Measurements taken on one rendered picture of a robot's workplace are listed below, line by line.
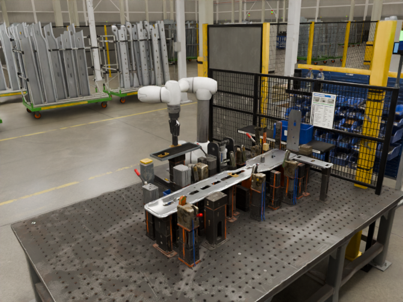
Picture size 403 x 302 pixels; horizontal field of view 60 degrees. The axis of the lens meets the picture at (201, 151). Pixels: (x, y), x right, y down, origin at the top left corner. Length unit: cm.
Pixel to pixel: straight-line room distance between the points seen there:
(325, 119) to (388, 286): 143
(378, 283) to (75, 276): 234
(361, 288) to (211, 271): 153
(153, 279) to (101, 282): 28
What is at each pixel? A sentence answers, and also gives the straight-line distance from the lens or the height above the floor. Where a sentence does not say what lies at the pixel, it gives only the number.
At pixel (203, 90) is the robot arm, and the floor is 149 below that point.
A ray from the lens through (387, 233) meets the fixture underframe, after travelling 334.
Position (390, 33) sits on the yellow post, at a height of 192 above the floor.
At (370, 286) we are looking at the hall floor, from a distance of 328.
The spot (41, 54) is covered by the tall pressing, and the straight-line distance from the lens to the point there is 894.
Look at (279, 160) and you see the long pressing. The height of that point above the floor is 100.
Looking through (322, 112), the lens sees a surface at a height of 128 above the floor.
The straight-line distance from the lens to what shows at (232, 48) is 501.
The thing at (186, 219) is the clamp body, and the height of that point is 100.
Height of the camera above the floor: 201
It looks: 20 degrees down
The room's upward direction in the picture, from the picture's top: 1 degrees counter-clockwise
